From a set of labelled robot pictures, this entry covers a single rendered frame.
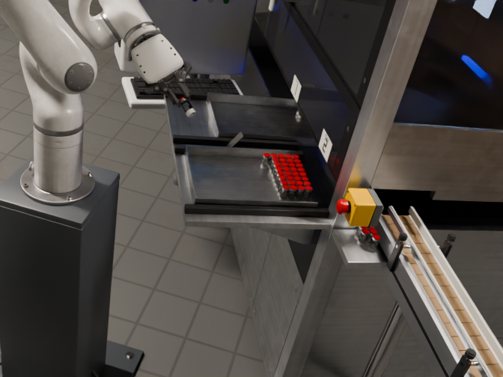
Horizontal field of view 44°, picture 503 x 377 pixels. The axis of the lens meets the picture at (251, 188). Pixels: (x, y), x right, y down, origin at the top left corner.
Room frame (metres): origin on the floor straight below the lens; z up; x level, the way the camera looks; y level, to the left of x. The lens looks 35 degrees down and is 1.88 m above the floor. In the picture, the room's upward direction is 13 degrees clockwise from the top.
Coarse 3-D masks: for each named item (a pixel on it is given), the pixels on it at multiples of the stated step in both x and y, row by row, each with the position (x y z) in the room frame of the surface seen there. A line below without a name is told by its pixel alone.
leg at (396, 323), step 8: (392, 312) 1.22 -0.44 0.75; (400, 312) 1.20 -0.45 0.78; (392, 320) 1.21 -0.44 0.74; (400, 320) 1.20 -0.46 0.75; (384, 328) 1.22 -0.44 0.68; (392, 328) 1.20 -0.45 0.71; (400, 328) 1.20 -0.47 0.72; (384, 336) 1.21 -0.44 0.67; (392, 336) 1.20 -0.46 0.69; (400, 336) 1.21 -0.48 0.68; (384, 344) 1.20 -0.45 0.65; (392, 344) 1.20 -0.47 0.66; (376, 352) 1.21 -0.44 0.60; (384, 352) 1.20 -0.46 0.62; (392, 352) 1.20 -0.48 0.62; (376, 360) 1.20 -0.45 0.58; (384, 360) 1.20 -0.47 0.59; (368, 368) 1.21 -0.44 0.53; (376, 368) 1.20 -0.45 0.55; (384, 368) 1.20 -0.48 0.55; (368, 376) 1.20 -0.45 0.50; (376, 376) 1.20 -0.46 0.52
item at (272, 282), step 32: (448, 224) 1.49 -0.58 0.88; (480, 224) 1.53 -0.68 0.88; (256, 256) 1.84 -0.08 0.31; (288, 256) 1.56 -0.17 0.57; (448, 256) 1.48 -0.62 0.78; (480, 256) 1.51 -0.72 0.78; (256, 288) 1.75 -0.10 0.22; (288, 288) 1.50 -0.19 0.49; (352, 288) 1.39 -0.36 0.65; (384, 288) 1.43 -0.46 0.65; (480, 288) 1.53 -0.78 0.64; (256, 320) 1.67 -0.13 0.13; (288, 320) 1.43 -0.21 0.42; (352, 320) 1.41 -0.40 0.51; (384, 320) 1.44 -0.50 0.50; (320, 352) 1.39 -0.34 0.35; (352, 352) 1.42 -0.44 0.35; (416, 352) 1.50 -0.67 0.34
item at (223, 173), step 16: (192, 160) 1.52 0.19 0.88; (208, 160) 1.54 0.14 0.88; (224, 160) 1.56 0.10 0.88; (240, 160) 1.58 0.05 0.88; (256, 160) 1.60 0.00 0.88; (192, 176) 1.44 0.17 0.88; (208, 176) 1.46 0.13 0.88; (224, 176) 1.48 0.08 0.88; (240, 176) 1.49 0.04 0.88; (256, 176) 1.51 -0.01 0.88; (192, 192) 1.34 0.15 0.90; (208, 192) 1.38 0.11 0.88; (224, 192) 1.40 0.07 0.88; (240, 192) 1.41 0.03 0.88; (256, 192) 1.43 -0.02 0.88; (272, 192) 1.45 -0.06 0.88
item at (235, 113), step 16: (208, 96) 1.88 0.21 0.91; (224, 96) 1.92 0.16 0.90; (240, 96) 1.93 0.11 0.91; (256, 96) 1.95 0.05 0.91; (224, 112) 1.85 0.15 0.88; (240, 112) 1.87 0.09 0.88; (256, 112) 1.90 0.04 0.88; (272, 112) 1.93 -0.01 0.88; (288, 112) 1.95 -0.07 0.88; (224, 128) 1.74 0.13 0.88; (240, 128) 1.77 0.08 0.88; (256, 128) 1.79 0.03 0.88; (272, 128) 1.82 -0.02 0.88; (288, 128) 1.84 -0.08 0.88; (304, 128) 1.86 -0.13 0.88; (304, 144) 1.74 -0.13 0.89
